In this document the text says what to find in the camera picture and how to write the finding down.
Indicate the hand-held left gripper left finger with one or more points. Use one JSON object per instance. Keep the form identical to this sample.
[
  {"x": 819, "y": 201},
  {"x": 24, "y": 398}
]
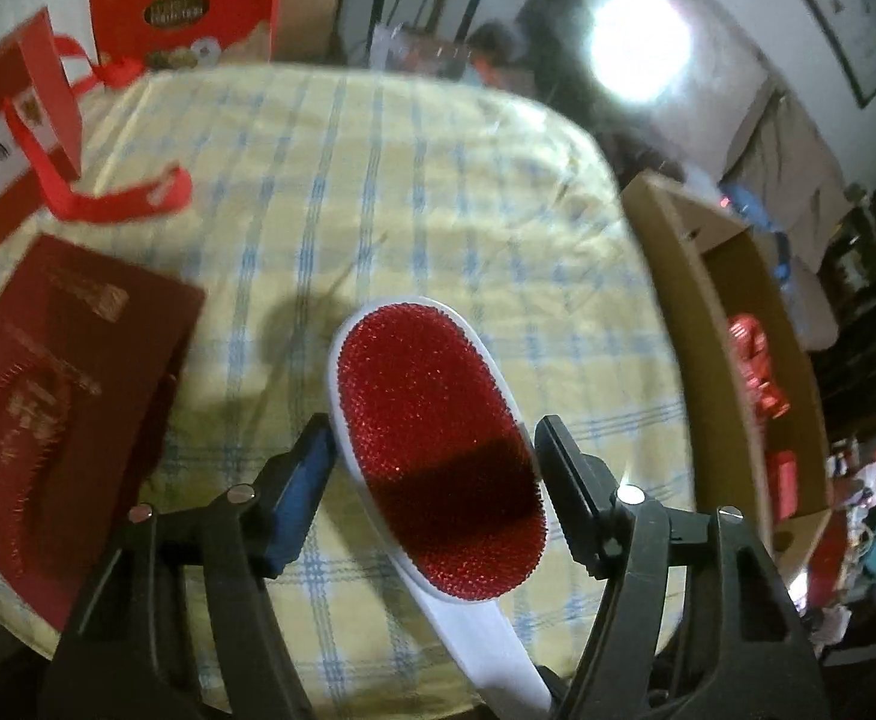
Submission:
[{"x": 303, "y": 495}]

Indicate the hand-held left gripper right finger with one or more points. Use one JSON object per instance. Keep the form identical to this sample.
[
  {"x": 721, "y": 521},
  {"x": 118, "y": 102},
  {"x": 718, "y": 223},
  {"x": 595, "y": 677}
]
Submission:
[{"x": 569, "y": 487}]

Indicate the red white lint brush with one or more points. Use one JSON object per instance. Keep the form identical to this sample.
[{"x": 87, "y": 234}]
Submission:
[{"x": 423, "y": 420}]

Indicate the red floral gift box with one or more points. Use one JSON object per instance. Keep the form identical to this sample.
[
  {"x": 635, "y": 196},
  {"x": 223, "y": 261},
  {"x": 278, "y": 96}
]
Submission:
[{"x": 787, "y": 484}]

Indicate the dark red paper bag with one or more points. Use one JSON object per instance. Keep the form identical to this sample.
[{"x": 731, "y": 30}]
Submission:
[{"x": 63, "y": 405}]

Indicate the cardboard box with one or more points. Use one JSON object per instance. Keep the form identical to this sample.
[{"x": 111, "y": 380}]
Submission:
[{"x": 678, "y": 255}]

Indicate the small red ribbon box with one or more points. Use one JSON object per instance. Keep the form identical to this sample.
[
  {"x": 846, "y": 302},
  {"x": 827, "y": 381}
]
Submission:
[{"x": 10, "y": 127}]

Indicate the yellow checked tablecloth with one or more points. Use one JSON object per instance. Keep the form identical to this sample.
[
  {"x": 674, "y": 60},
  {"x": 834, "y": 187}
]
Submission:
[{"x": 423, "y": 187}]

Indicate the brown sofa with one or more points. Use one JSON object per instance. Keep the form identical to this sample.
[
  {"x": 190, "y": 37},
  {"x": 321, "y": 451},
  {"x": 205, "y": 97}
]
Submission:
[{"x": 783, "y": 135}]

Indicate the bright lamp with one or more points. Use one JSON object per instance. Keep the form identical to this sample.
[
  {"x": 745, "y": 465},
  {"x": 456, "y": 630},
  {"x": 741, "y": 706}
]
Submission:
[{"x": 640, "y": 37}]

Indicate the red chocolate gift box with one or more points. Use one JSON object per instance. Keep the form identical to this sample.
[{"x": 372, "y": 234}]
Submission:
[{"x": 183, "y": 7}]

